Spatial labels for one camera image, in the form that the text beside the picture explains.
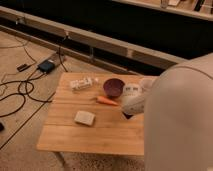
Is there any black power adapter box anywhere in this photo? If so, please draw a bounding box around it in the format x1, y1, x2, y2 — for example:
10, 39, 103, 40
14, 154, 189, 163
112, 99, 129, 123
38, 60, 55, 73

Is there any small black floor device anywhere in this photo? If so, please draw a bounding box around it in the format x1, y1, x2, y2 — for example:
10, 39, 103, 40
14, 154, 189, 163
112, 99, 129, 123
17, 64, 31, 72

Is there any white sponge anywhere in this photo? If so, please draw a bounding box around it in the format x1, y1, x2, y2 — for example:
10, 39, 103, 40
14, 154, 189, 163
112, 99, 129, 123
74, 111, 95, 126

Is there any long wooden beam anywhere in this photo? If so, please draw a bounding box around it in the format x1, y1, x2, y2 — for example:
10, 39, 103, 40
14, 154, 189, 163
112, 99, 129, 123
0, 6, 185, 69

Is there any clear plastic cup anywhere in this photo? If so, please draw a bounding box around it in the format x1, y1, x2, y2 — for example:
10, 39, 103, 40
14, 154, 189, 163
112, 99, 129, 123
139, 78, 155, 92

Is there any black floor cable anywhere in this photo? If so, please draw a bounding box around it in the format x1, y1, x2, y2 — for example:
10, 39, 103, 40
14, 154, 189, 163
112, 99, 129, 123
0, 72, 54, 118

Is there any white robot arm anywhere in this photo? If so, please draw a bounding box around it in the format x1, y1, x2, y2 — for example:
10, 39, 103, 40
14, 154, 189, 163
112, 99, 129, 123
122, 52, 213, 171

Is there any orange carrot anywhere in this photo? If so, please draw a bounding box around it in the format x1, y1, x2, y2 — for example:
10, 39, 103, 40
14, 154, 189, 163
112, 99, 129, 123
96, 96, 118, 106

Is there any purple bowl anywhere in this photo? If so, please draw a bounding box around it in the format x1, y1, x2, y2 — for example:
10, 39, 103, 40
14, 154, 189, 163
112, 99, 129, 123
103, 78, 125, 98

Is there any wooden table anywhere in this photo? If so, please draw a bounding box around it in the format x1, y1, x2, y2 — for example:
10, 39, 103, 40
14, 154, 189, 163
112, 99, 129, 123
37, 73, 144, 156

